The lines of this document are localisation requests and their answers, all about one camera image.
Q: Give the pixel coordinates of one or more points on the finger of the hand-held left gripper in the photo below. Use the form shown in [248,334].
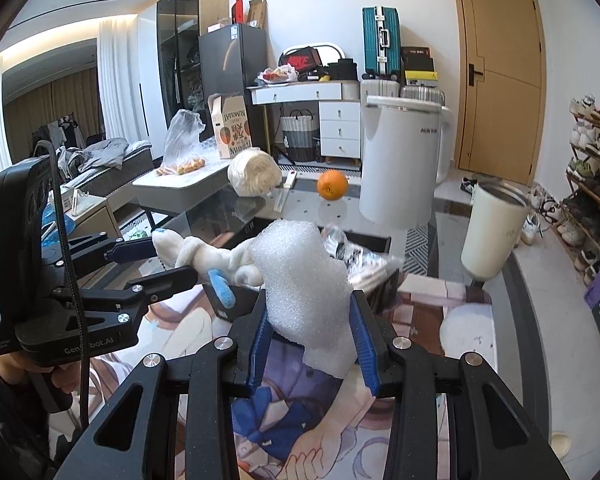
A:
[165,282]
[130,251]

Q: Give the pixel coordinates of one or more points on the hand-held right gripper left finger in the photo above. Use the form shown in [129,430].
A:
[257,350]

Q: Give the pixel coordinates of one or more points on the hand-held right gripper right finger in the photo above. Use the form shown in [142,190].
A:
[362,335]

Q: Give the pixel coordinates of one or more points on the white plush toy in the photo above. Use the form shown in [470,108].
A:
[200,255]

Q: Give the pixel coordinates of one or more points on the black cardboard box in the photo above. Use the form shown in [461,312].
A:
[385,295]

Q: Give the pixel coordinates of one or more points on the white socks pack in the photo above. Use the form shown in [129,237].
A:
[365,260]

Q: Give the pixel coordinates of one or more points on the white foam piece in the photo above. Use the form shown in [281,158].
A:
[300,280]

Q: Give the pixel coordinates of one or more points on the person's left hand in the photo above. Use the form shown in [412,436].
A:
[10,366]

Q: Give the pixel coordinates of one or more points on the printed table mat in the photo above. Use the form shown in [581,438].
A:
[430,320]

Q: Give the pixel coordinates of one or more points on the white side table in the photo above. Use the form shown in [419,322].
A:
[180,182]

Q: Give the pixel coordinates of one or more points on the bed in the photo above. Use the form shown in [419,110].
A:
[130,165]

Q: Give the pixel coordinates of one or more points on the grey clothing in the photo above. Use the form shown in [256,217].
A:
[105,152]

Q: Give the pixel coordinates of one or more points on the clear plastic bag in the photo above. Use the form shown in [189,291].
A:
[182,140]

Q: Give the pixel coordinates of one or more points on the cream yarn ball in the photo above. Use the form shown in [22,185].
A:
[252,172]

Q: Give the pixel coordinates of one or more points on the orange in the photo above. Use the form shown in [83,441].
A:
[332,185]

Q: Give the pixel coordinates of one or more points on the cardboard fruit box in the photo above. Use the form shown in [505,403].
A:
[232,127]

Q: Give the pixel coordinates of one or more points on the white tumbler cup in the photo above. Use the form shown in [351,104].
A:
[495,230]

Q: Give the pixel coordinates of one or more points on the white electric kettle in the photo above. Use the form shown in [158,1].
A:
[400,170]

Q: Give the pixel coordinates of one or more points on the white curtain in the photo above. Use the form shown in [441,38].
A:
[120,80]

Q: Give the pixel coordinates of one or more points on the grey woven basket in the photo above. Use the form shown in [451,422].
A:
[300,137]

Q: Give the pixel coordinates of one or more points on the white desk with drawers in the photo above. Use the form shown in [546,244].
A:
[337,130]

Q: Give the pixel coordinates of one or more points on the glass door cabinet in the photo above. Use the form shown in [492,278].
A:
[180,50]

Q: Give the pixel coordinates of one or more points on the black fridge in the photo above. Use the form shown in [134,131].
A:
[235,65]

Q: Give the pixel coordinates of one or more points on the red and black shoe box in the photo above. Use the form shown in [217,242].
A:
[300,59]

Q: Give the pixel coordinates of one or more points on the shoe rack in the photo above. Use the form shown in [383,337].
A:
[595,185]

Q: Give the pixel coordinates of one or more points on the teal suitcase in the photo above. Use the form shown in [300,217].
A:
[380,45]

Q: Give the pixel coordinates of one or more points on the wooden door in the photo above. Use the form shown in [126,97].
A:
[500,70]

